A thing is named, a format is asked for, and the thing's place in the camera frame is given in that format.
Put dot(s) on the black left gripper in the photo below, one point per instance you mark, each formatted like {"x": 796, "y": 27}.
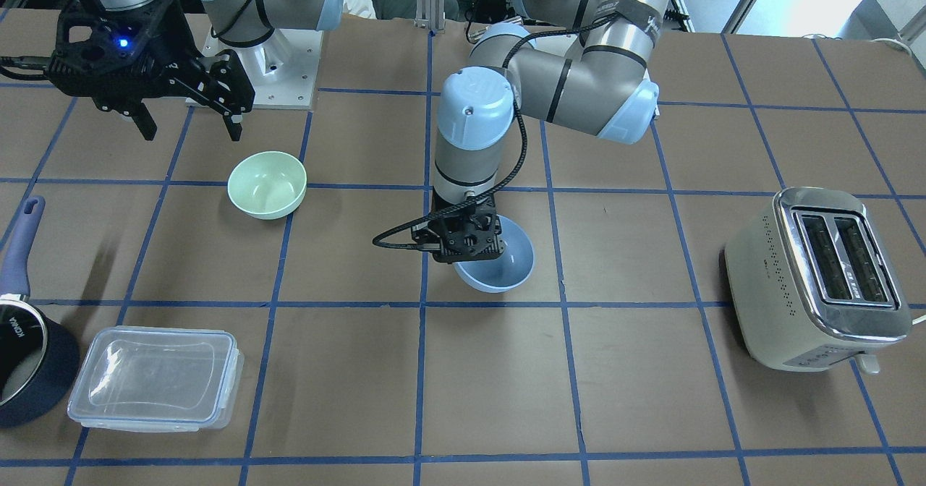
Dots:
{"x": 494, "y": 223}

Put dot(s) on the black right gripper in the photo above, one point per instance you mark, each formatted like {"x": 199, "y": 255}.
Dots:
{"x": 176, "y": 40}

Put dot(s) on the blue bowl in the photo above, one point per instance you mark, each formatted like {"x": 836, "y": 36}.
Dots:
{"x": 508, "y": 271}

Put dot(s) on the green bowl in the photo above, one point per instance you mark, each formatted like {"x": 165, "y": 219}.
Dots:
{"x": 267, "y": 185}

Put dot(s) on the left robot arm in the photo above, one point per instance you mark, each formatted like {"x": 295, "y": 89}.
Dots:
{"x": 588, "y": 73}

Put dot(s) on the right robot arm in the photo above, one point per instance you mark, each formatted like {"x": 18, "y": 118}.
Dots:
{"x": 247, "y": 23}

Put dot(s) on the clear plastic food container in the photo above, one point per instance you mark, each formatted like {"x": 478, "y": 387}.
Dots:
{"x": 145, "y": 379}

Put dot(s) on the dark blue saucepan with lid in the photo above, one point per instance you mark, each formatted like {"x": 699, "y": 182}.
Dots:
{"x": 39, "y": 357}

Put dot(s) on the cream silver toaster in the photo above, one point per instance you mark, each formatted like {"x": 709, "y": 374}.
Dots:
{"x": 812, "y": 285}

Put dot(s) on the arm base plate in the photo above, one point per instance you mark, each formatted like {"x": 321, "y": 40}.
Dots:
{"x": 283, "y": 69}

